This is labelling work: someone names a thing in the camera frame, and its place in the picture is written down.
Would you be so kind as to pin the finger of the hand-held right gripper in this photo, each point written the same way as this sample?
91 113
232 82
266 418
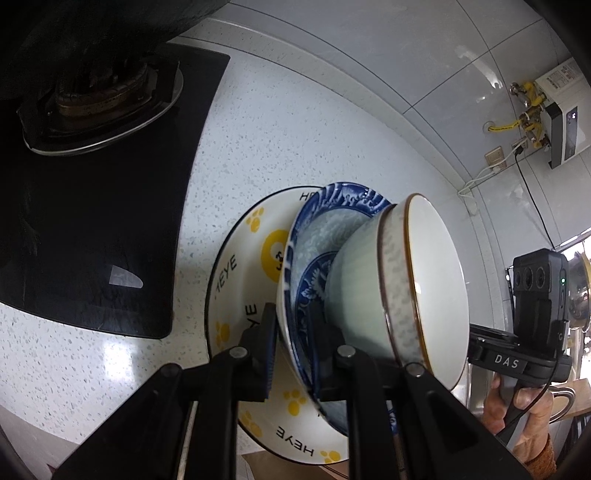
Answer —
489 334

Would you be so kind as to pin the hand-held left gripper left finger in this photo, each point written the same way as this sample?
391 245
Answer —
270 364

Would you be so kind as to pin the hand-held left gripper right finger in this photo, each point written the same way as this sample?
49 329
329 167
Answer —
330 364

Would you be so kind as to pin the white bowl with brown rim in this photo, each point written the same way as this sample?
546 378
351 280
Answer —
429 286

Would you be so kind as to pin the white plate with yellow bears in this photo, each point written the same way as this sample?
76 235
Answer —
240 286

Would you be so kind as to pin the blue patterned plate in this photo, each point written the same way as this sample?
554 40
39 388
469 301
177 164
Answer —
318 230

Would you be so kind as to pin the person's right forearm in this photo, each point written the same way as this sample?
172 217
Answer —
542 461

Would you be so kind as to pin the person's right hand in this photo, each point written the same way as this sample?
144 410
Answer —
535 415

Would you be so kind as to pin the metal pot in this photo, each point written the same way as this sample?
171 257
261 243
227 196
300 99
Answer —
581 295

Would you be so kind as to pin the steel mug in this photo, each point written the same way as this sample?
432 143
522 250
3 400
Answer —
565 404

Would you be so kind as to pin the tan wooden board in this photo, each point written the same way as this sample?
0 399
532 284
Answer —
295 468

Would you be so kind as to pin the white water heater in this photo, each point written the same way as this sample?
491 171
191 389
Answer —
565 115

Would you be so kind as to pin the brass pipe valves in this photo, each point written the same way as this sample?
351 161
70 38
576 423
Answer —
531 110

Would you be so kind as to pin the black glass gas hob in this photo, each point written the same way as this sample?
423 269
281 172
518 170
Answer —
115 207

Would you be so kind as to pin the black wok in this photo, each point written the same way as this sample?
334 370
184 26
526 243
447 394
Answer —
69 27

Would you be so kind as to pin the wall socket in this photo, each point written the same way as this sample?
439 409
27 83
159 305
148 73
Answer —
495 158

